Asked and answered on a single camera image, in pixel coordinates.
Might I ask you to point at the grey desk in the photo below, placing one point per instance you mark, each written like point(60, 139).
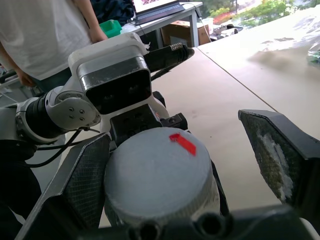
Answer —
point(172, 22)

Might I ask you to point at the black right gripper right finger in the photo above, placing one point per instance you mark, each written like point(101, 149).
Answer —
point(277, 150)

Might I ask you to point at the black and white device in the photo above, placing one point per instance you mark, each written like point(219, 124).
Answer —
point(228, 28)

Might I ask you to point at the open laptop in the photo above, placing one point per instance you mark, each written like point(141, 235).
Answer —
point(155, 10)

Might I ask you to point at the green plastic bin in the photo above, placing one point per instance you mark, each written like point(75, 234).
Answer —
point(111, 28)

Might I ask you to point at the clear plastic bag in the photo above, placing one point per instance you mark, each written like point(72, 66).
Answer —
point(314, 53)

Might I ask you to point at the person in white shirt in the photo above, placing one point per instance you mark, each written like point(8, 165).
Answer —
point(40, 32)

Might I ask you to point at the brown cardboard box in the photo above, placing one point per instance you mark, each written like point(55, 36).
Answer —
point(182, 33)

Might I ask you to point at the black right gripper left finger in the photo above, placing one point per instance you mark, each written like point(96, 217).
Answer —
point(77, 180)

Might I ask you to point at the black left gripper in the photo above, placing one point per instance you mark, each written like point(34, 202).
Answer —
point(135, 122)

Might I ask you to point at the person's bare hand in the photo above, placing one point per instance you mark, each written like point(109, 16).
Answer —
point(25, 78)
point(98, 33)

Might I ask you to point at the white jar lid red mark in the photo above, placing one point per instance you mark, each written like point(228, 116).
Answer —
point(157, 175)

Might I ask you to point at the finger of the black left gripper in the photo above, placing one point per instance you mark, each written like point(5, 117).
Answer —
point(221, 195)

